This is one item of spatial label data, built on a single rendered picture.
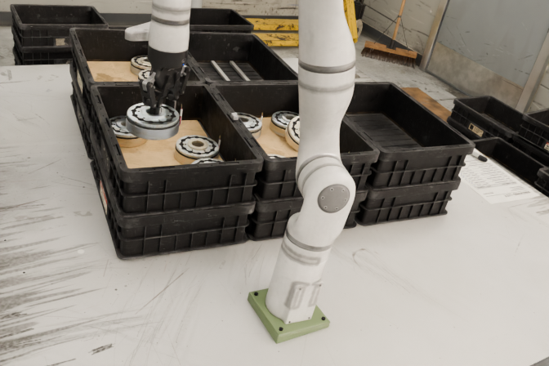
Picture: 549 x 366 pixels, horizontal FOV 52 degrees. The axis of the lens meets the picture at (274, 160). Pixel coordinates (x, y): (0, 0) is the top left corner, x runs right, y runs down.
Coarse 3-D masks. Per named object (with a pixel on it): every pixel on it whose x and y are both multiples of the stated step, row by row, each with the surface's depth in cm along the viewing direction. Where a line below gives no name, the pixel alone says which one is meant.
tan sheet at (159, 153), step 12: (192, 120) 151; (180, 132) 144; (192, 132) 145; (204, 132) 146; (144, 144) 136; (156, 144) 137; (168, 144) 138; (132, 156) 131; (144, 156) 131; (156, 156) 132; (168, 156) 133
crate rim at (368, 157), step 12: (216, 84) 149; (228, 84) 151; (240, 84) 152; (252, 84) 154; (264, 84) 155; (276, 84) 157; (288, 84) 158; (228, 108) 138; (240, 120) 134; (360, 132) 140; (372, 144) 135; (264, 156) 121; (348, 156) 128; (360, 156) 130; (372, 156) 131; (264, 168) 121; (276, 168) 121; (288, 168) 123
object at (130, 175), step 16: (96, 96) 131; (96, 112) 129; (224, 112) 136; (112, 128) 120; (240, 128) 130; (112, 144) 114; (240, 160) 118; (256, 160) 119; (128, 176) 107; (144, 176) 109; (160, 176) 110; (176, 176) 112; (192, 176) 113
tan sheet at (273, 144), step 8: (264, 120) 159; (264, 128) 154; (264, 136) 150; (272, 136) 151; (280, 136) 152; (264, 144) 147; (272, 144) 148; (280, 144) 148; (288, 144) 149; (272, 152) 144; (280, 152) 145; (288, 152) 145; (296, 152) 146
